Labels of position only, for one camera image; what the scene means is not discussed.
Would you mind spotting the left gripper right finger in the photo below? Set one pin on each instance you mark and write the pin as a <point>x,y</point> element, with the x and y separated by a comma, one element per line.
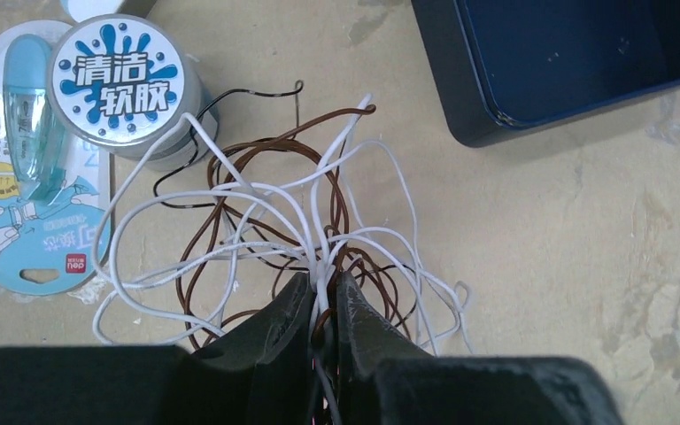
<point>385,378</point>

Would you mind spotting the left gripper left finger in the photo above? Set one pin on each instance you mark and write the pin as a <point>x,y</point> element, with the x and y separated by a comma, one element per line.
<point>258,373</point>

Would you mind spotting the cleaning gel jar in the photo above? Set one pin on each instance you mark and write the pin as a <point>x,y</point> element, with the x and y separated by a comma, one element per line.
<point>121,83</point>

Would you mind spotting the dark blue tray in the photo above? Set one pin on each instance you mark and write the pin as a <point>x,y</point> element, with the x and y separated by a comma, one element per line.
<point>504,69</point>

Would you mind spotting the blue white stapler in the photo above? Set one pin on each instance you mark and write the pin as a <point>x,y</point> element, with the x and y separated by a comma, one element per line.
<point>81,10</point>

